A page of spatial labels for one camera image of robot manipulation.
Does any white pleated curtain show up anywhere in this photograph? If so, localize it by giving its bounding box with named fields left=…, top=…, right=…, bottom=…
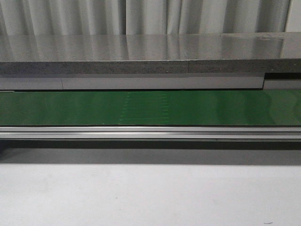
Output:
left=0, top=0, right=301, bottom=35

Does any grey stone bench slab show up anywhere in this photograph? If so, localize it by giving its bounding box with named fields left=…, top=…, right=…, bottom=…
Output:
left=0, top=32, right=301, bottom=90

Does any green conveyor belt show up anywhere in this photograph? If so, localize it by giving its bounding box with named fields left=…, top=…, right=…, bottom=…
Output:
left=0, top=90, right=301, bottom=126

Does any aluminium conveyor frame rail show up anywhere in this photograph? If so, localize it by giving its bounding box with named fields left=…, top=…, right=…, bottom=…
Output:
left=0, top=126, right=301, bottom=140

